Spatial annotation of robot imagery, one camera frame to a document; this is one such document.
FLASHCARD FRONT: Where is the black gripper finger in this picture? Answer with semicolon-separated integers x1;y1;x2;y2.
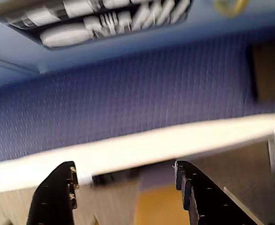
27;160;79;225
173;160;258;225

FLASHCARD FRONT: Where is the yellow wooden board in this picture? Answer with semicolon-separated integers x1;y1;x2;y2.
135;187;190;225

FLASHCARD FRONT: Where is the brown panel with black edge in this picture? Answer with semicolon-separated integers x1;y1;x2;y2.
248;43;275;104

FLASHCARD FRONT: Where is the blue toy kitchen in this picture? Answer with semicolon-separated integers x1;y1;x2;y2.
0;0;275;91

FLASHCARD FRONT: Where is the black dishwasher picture sticker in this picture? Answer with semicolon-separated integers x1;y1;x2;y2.
0;0;194;49

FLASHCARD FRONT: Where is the gold dishwasher handle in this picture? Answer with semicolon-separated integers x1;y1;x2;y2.
213;0;250;17

